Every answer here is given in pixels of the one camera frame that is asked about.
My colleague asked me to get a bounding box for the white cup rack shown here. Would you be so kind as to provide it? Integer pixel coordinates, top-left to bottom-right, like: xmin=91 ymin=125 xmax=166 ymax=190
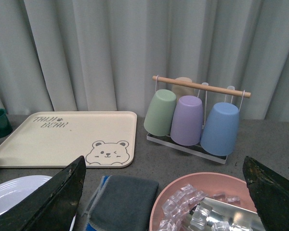
xmin=146 ymin=76 xmax=251 ymax=164

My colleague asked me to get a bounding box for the white ridged plate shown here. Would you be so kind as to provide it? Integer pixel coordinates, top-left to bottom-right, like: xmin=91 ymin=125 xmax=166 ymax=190
xmin=0 ymin=176 xmax=76 ymax=229

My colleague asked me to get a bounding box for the clear ice cube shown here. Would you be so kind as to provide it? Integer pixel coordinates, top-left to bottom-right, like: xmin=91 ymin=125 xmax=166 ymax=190
xmin=226 ymin=196 xmax=239 ymax=204
xmin=190 ymin=205 xmax=210 ymax=230
xmin=161 ymin=199 xmax=178 ymax=217

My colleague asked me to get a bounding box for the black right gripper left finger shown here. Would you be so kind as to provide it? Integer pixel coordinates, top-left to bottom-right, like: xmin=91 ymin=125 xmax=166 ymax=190
xmin=0 ymin=155 xmax=86 ymax=231

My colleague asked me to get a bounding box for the blue plastic cup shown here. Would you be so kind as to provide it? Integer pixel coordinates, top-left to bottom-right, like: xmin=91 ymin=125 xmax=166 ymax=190
xmin=200 ymin=102 xmax=239 ymax=156

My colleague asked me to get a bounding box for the grey blue folded cloth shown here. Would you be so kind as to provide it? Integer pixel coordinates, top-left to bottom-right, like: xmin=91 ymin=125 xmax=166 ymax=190
xmin=84 ymin=175 xmax=159 ymax=231

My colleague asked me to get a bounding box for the cream bear serving tray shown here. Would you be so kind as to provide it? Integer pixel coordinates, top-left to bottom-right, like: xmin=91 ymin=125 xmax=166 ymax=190
xmin=0 ymin=111 xmax=137 ymax=168

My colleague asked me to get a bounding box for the green plastic cup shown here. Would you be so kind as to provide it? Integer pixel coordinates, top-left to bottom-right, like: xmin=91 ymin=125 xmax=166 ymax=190
xmin=144 ymin=89 xmax=176 ymax=136

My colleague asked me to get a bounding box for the pink bowl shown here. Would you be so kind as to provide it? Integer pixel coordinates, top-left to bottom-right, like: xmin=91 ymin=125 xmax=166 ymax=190
xmin=149 ymin=172 xmax=256 ymax=231

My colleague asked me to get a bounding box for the metal ice scoop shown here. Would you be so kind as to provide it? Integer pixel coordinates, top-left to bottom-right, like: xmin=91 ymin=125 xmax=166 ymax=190
xmin=182 ymin=198 xmax=265 ymax=231

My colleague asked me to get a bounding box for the purple plastic cup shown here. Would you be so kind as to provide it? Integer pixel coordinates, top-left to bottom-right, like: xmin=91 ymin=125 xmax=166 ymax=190
xmin=170 ymin=95 xmax=203 ymax=146

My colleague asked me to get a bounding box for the beige plastic cup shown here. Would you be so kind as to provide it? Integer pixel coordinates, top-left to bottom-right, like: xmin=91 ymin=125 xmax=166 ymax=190
xmin=171 ymin=77 xmax=195 ymax=100

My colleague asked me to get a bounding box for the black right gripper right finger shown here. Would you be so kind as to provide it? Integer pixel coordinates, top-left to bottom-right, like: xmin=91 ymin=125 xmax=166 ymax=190
xmin=242 ymin=156 xmax=289 ymax=231

